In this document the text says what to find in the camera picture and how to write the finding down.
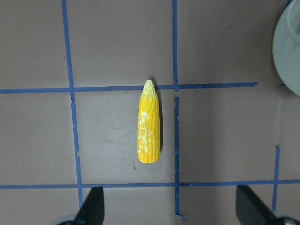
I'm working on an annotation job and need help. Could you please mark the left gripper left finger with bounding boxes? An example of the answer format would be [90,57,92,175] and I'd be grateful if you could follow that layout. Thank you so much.
[74,187,104,225]

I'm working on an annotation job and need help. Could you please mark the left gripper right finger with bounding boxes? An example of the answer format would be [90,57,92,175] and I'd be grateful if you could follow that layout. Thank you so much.
[235,185,278,225]

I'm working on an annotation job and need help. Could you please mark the yellow corn cob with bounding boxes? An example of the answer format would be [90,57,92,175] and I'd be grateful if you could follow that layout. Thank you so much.
[137,79,161,164]

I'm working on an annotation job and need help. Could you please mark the pale green cooking pot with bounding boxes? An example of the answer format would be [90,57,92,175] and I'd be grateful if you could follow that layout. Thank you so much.
[272,0,300,95]

